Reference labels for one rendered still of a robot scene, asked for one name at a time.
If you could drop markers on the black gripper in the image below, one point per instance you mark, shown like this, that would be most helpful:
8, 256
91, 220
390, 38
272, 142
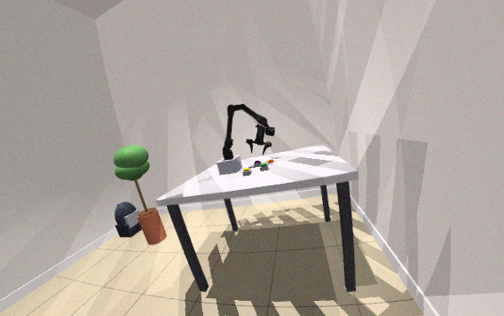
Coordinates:
259, 140

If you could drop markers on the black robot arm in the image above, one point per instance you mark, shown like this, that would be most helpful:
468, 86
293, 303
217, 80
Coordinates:
227, 153

